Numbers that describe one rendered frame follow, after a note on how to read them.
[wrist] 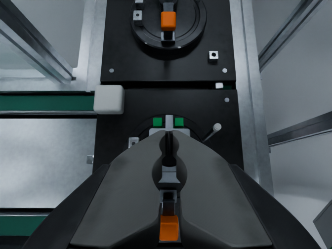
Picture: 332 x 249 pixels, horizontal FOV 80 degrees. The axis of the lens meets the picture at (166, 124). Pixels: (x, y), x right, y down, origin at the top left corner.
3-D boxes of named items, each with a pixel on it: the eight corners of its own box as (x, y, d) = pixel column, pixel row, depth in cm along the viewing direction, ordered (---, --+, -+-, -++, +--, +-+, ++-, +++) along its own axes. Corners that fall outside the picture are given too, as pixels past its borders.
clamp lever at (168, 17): (174, 42, 34) (176, 26, 26) (162, 42, 34) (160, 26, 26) (174, 19, 33) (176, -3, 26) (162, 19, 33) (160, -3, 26)
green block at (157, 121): (162, 133, 31) (162, 126, 26) (155, 133, 31) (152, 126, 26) (163, 126, 31) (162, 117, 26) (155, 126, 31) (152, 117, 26)
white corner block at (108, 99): (126, 117, 35) (120, 110, 32) (100, 117, 36) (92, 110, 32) (127, 93, 37) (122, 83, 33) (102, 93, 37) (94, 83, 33)
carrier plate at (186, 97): (245, 238, 31) (251, 243, 29) (90, 238, 31) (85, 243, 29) (233, 93, 36) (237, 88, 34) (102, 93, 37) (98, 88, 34)
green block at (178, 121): (181, 133, 31) (184, 126, 26) (173, 133, 31) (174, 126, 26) (181, 126, 31) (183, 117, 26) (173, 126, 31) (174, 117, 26)
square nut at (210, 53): (217, 62, 36) (218, 59, 35) (208, 62, 36) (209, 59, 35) (216, 54, 36) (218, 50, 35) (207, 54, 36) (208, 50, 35)
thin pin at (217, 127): (206, 141, 30) (222, 129, 22) (201, 141, 30) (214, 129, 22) (206, 136, 31) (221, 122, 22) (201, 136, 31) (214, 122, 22)
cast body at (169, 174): (186, 182, 26) (192, 185, 19) (151, 181, 26) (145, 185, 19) (185, 118, 28) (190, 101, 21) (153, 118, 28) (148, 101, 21)
